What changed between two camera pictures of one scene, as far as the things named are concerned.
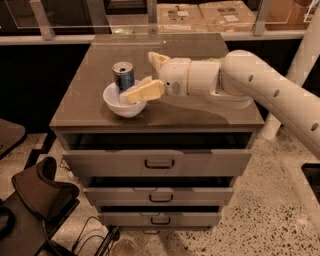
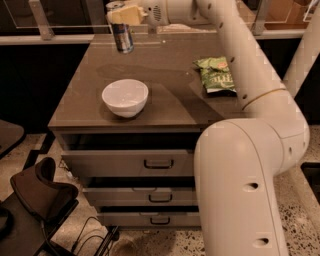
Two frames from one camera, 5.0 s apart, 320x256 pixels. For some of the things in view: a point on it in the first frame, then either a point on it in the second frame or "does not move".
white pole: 304,59 does not move
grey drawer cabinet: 173,164 does not move
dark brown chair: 33,209 does not move
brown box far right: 288,15 does not move
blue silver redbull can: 123,74 to 123,37
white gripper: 174,77 to 154,12
